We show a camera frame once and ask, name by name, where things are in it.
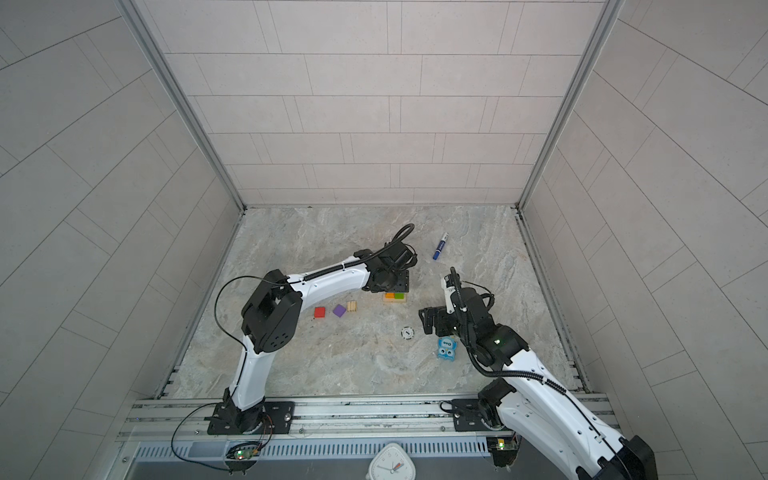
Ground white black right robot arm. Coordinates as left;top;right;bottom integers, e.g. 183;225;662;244
419;271;658;479

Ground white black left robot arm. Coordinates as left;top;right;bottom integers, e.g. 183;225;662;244
207;240;418;435

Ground small round black white disc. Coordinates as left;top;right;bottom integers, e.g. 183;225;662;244
401;326;415;340

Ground blue robot toy figure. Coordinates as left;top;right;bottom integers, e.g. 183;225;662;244
436;336;457;362

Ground blue white marker pen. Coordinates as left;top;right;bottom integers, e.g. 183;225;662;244
432;233;449;261

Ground right circuit board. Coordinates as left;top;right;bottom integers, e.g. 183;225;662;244
486;436;521;469

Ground circuit board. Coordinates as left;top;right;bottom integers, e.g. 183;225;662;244
225;441;264;462
486;436;521;469

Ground white kitchen timer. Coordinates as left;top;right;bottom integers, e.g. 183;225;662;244
365;443;416;480

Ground left circuit board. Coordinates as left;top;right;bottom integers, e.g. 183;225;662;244
225;441;264;462

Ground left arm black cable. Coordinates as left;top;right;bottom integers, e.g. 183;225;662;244
170;223;416;472

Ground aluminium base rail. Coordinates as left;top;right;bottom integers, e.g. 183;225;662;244
117;394;498;441

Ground aluminium corner post right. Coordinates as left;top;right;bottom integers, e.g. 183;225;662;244
517;0;623;212

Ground aluminium corner post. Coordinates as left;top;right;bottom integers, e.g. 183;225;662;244
115;0;247;214
517;0;623;212

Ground aluminium corner post left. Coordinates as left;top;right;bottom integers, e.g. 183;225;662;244
115;0;247;214

